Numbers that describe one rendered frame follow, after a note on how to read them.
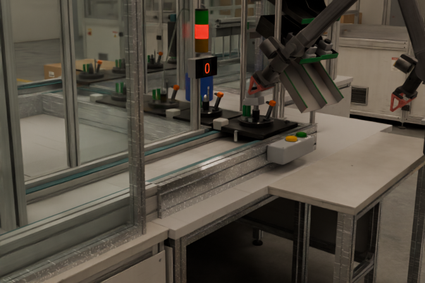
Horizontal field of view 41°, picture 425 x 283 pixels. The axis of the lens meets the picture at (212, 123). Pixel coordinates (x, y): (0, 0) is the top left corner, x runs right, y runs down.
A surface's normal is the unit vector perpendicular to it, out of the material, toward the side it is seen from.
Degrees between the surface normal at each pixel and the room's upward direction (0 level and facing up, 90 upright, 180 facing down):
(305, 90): 45
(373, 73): 90
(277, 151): 90
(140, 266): 90
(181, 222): 0
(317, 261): 0
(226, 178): 90
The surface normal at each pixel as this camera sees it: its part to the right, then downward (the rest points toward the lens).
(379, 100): -0.59, 0.20
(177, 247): 0.78, 0.16
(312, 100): 0.47, -0.55
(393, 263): 0.00, -0.97
